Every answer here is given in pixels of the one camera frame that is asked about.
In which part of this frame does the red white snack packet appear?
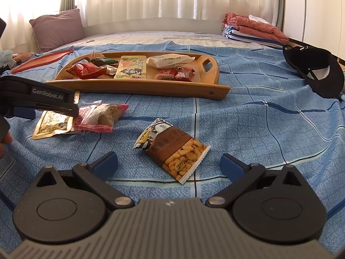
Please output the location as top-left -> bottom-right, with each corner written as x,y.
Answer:
73,100 -> 103,126

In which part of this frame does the dark green snack packet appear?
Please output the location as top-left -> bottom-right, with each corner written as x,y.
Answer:
90,57 -> 119,67

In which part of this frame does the pink cloth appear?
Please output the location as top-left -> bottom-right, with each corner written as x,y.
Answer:
13,52 -> 34,63

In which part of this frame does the white cloth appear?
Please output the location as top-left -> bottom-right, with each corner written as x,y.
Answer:
248,14 -> 270,23

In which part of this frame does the person's left hand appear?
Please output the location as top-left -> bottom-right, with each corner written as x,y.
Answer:
0,134 -> 13,159

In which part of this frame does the black cap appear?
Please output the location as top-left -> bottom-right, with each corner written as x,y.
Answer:
282,44 -> 345,99

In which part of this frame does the mauve pillow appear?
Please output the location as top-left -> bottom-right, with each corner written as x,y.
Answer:
29,9 -> 86,53

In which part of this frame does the large red snack packet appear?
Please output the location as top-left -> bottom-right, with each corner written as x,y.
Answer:
66,62 -> 107,79

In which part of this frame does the blue checked blanket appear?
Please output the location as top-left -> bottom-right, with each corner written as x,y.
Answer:
0,40 -> 345,249

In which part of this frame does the brown peanut snack packet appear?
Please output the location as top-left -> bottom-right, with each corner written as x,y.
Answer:
133,118 -> 211,185

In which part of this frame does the yellow snack packet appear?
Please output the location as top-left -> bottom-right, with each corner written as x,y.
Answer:
32,110 -> 74,140

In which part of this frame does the folded salmon blanket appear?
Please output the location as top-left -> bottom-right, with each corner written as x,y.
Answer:
223,13 -> 289,44

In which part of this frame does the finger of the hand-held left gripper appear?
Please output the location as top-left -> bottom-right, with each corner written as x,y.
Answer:
0,76 -> 80,117
14,107 -> 36,120

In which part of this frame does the wooden tray with handles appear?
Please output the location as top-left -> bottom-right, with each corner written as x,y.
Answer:
45,51 -> 231,101

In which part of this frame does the crumpled plastic bag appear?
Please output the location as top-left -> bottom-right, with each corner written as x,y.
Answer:
0,50 -> 14,68

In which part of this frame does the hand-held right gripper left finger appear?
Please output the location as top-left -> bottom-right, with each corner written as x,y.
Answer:
20,151 -> 135,210

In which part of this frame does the folded blue striped towel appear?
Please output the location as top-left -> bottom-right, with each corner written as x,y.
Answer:
221,25 -> 283,49

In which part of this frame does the green orange snack packet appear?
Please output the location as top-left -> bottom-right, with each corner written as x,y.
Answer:
113,55 -> 147,80

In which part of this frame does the white wardrobe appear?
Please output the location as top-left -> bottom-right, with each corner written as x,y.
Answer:
282,0 -> 345,65

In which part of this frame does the grey headboard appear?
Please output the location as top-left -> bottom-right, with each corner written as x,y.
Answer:
82,18 -> 225,37

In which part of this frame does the small red snack packet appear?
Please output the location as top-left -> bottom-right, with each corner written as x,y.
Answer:
174,66 -> 195,82
154,69 -> 179,81

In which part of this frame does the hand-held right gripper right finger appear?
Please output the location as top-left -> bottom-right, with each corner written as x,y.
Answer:
205,153 -> 315,209

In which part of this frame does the pink clear pastry packet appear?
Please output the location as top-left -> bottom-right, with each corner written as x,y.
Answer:
79,103 -> 129,133

